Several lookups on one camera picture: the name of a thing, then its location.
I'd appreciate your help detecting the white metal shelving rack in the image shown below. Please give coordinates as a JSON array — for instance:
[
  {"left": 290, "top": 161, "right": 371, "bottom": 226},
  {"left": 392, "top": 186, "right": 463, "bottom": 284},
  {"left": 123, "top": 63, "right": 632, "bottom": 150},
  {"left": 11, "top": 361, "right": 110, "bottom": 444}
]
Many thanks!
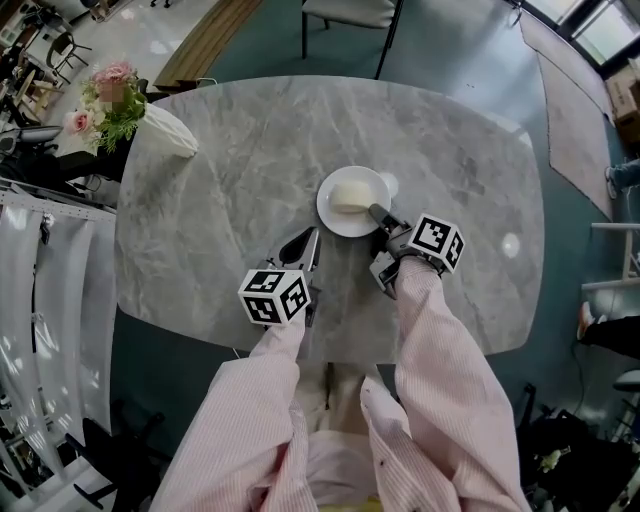
[{"left": 0, "top": 177, "right": 120, "bottom": 504}]

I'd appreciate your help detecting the white faceted vase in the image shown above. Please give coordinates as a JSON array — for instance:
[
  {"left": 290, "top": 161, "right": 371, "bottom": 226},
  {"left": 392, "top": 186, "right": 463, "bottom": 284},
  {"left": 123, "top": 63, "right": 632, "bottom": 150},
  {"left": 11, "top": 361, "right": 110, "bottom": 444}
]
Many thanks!
[{"left": 141, "top": 101, "right": 200, "bottom": 159}]

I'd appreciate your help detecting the person's right forearm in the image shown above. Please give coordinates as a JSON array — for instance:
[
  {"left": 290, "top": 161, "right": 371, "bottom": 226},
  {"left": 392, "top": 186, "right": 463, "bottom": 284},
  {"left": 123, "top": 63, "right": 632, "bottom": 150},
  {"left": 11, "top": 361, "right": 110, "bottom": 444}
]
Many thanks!
[{"left": 359, "top": 255, "right": 534, "bottom": 512}]

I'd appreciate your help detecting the person's left forearm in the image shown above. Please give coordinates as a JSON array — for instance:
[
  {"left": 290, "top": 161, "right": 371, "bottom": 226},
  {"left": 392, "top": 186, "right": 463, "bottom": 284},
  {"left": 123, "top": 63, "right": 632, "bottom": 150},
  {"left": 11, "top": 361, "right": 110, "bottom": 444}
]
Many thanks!
[{"left": 148, "top": 313, "right": 310, "bottom": 512}]

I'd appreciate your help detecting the black chair with metal legs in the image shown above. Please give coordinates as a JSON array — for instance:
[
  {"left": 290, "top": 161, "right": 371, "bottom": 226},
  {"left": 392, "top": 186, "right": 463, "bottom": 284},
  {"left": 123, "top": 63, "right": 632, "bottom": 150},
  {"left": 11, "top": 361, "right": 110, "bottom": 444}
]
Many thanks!
[{"left": 46, "top": 31, "right": 95, "bottom": 85}]

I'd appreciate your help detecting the grey marble table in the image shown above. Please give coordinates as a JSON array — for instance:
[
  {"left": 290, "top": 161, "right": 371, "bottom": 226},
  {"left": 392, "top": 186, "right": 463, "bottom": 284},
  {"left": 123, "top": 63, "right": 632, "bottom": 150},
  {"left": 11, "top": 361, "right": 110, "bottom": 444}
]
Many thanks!
[{"left": 113, "top": 74, "right": 547, "bottom": 366}]

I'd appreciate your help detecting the person's leg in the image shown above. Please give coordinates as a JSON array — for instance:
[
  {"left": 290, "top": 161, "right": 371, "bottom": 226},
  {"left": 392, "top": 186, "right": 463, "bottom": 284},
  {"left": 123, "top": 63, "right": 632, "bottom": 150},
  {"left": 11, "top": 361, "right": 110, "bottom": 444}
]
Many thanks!
[
  {"left": 298, "top": 362, "right": 330, "bottom": 434},
  {"left": 328, "top": 362, "right": 374, "bottom": 434}
]

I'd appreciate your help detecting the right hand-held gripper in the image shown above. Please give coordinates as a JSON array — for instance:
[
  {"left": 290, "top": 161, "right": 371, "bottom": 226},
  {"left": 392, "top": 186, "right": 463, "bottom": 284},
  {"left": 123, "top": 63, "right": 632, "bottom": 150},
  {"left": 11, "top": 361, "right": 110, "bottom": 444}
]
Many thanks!
[{"left": 367, "top": 201, "right": 467, "bottom": 302}]

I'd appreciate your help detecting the white round plate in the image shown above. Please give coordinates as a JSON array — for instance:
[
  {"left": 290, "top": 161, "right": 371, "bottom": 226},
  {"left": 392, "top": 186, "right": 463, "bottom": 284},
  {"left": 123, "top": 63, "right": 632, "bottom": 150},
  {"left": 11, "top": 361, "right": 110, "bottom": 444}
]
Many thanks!
[{"left": 315, "top": 165, "right": 393, "bottom": 239}]

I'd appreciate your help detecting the grey metal frame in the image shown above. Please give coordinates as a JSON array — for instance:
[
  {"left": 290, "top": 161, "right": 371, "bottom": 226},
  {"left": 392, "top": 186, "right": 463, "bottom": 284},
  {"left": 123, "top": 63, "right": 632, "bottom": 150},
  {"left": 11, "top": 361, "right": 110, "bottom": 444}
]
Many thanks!
[{"left": 581, "top": 221, "right": 640, "bottom": 302}]

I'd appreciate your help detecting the grey chair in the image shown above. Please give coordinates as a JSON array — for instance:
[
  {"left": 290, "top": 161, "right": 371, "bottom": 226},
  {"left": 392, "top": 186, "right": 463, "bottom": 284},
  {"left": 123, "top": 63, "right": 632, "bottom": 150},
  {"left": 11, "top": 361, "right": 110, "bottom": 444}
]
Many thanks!
[{"left": 300, "top": 0, "right": 407, "bottom": 81}]

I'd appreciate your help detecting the pink flower bouquet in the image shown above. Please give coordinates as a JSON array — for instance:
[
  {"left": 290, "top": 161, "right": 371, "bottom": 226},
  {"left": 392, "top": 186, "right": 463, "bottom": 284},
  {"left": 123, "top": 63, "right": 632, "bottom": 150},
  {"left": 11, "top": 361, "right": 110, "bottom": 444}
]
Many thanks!
[{"left": 63, "top": 60, "right": 149, "bottom": 157}]

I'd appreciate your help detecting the beige floor rug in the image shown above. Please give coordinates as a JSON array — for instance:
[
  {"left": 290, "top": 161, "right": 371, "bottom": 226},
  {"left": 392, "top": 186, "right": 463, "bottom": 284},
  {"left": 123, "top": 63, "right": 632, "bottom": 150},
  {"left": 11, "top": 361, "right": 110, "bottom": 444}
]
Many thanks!
[{"left": 518, "top": 10, "right": 625, "bottom": 222}]

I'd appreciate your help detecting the cardboard box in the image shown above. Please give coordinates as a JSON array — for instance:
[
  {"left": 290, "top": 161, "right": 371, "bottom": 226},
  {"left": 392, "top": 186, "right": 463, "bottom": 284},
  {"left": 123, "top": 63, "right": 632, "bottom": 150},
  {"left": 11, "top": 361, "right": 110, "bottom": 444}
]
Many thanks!
[
  {"left": 613, "top": 112, "right": 640, "bottom": 150},
  {"left": 604, "top": 73, "right": 640, "bottom": 120}
]

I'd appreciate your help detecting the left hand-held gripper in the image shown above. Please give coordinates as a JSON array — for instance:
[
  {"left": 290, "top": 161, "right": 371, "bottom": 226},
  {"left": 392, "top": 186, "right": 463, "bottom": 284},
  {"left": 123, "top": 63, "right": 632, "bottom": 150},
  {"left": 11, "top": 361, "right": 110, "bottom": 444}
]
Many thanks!
[{"left": 237, "top": 226, "right": 322, "bottom": 330}]

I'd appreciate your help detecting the person's left leg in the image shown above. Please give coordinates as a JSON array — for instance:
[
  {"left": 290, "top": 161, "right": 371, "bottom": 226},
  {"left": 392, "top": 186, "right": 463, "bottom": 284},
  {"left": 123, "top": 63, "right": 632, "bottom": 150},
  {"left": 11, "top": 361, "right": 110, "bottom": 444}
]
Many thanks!
[{"left": 298, "top": 362, "right": 330, "bottom": 434}]

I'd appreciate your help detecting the person's right leg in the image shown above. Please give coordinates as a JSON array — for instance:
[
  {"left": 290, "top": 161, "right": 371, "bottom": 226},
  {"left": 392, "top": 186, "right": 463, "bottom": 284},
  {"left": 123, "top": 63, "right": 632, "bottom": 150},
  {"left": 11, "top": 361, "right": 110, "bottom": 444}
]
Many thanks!
[{"left": 328, "top": 362, "right": 374, "bottom": 434}]

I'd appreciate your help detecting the person's torso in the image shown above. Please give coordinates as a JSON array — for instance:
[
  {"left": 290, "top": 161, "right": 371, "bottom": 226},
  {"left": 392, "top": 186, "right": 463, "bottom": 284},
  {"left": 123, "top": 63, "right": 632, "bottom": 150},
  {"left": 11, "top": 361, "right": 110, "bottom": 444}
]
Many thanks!
[{"left": 279, "top": 428, "right": 401, "bottom": 512}]

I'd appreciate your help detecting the small round wooden table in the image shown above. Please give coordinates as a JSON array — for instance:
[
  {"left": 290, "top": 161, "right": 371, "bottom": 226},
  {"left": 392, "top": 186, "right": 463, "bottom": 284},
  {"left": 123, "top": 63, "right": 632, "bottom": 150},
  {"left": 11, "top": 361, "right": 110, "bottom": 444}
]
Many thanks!
[{"left": 18, "top": 68, "right": 67, "bottom": 112}]

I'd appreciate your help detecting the pale yellow food piece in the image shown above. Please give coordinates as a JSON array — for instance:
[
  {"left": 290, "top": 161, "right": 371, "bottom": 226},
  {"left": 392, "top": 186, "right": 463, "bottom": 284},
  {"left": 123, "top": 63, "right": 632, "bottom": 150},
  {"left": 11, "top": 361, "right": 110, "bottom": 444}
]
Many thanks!
[{"left": 331, "top": 180, "right": 372, "bottom": 215}]

